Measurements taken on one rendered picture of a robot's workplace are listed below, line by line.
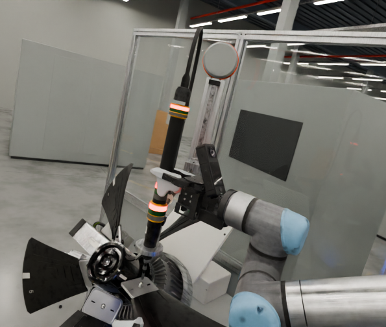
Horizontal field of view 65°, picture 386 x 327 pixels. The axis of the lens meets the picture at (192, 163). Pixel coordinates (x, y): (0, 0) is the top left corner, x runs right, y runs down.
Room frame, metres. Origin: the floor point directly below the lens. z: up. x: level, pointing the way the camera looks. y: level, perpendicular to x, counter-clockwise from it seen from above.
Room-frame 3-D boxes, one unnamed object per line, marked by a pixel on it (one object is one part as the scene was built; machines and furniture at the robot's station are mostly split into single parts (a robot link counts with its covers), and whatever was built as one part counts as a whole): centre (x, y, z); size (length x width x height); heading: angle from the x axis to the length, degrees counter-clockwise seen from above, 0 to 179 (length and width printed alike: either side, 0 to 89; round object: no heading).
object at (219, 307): (1.19, -0.22, 0.85); 0.36 x 0.24 x 0.03; 49
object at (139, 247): (0.71, 0.06, 1.35); 0.09 x 0.07 x 0.10; 174
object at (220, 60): (1.42, -0.02, 1.88); 0.17 x 0.15 x 0.16; 49
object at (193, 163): (1.32, -0.01, 1.39); 0.10 x 0.07 x 0.08; 174
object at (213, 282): (1.26, -0.18, 0.92); 0.17 x 0.16 x 0.11; 139
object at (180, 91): (0.70, 0.06, 1.50); 0.04 x 0.04 x 0.46
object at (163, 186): (0.67, 0.06, 1.48); 0.09 x 0.03 x 0.06; 68
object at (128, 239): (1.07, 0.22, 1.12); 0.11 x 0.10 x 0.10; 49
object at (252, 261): (0.54, -0.18, 1.38); 0.11 x 0.08 x 0.11; 165
